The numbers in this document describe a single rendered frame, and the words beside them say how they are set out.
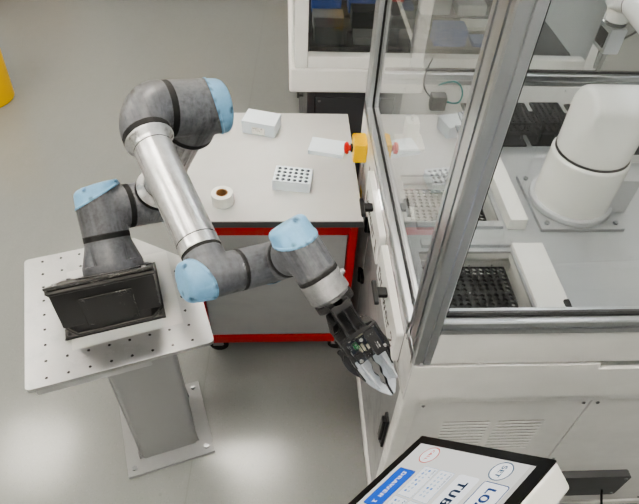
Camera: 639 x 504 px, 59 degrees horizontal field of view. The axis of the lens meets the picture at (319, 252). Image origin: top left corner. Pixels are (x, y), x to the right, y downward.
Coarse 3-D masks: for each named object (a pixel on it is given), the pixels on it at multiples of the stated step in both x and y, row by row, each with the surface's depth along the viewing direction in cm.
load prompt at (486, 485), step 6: (480, 486) 82; (486, 486) 82; (492, 486) 81; (498, 486) 80; (504, 486) 80; (474, 492) 82; (480, 492) 81; (486, 492) 80; (492, 492) 80; (498, 492) 79; (504, 492) 78; (468, 498) 81; (474, 498) 81; (480, 498) 80; (486, 498) 79; (492, 498) 79; (498, 498) 78
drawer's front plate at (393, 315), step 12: (384, 252) 145; (384, 264) 142; (384, 276) 142; (396, 300) 134; (384, 312) 142; (396, 312) 131; (396, 324) 129; (396, 336) 127; (396, 348) 130; (396, 360) 134
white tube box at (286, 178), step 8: (280, 168) 190; (288, 168) 189; (296, 168) 189; (304, 168) 189; (280, 176) 185; (288, 176) 187; (296, 176) 186; (304, 176) 186; (272, 184) 185; (280, 184) 185; (288, 184) 184; (296, 184) 184; (304, 184) 183; (304, 192) 186
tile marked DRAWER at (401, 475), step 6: (402, 468) 99; (396, 474) 98; (402, 474) 97; (408, 474) 96; (390, 480) 97; (396, 480) 96; (402, 480) 95; (384, 486) 96; (390, 486) 95; (396, 486) 94; (378, 492) 95; (384, 492) 94; (390, 492) 93; (366, 498) 96; (372, 498) 95; (378, 498) 94; (384, 498) 93
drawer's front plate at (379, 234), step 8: (368, 176) 168; (368, 184) 168; (376, 184) 164; (368, 192) 168; (376, 192) 161; (376, 200) 159; (376, 208) 156; (368, 216) 169; (376, 216) 154; (376, 224) 154; (376, 232) 154; (384, 232) 150; (376, 240) 154; (384, 240) 149; (376, 248) 154; (376, 256) 154
